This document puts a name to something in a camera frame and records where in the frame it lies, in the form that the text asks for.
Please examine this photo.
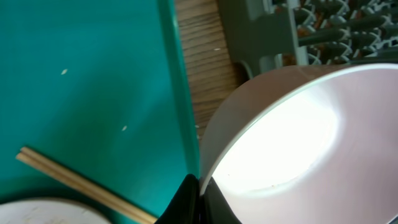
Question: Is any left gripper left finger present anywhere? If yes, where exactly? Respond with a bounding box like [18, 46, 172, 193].
[155, 174, 200, 224]

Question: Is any grey dishwasher rack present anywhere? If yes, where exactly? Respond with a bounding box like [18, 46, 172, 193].
[218, 0, 397, 78]

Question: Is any pink bowl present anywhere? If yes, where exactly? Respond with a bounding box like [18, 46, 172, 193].
[200, 63, 397, 224]

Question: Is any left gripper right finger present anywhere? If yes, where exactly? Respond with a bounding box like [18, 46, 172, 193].
[203, 178, 241, 224]

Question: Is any teal serving tray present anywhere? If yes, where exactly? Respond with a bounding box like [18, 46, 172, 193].
[1, 0, 198, 223]

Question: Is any wooden chopstick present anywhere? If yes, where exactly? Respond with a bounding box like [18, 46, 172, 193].
[19, 146, 158, 222]
[15, 152, 156, 224]

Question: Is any pink plate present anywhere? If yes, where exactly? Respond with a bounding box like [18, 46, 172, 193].
[1, 198, 111, 224]

